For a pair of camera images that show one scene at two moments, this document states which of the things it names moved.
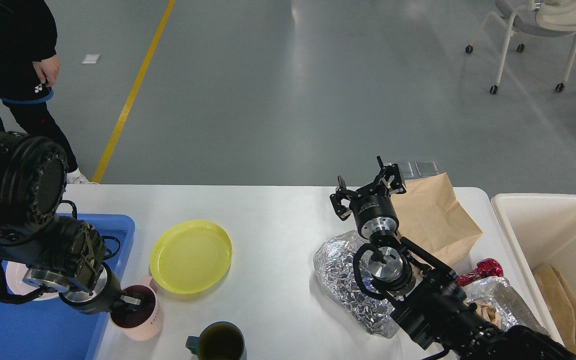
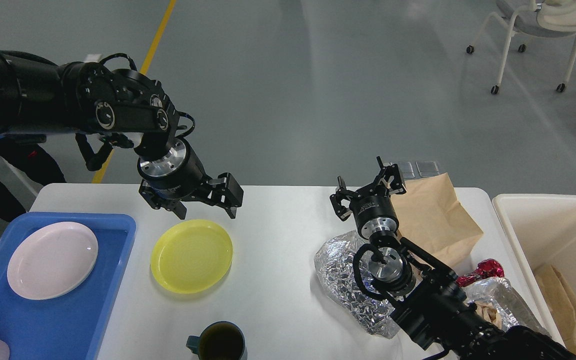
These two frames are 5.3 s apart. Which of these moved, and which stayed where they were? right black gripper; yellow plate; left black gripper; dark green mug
Moved: left black gripper
Stayed: yellow plate; dark green mug; right black gripper
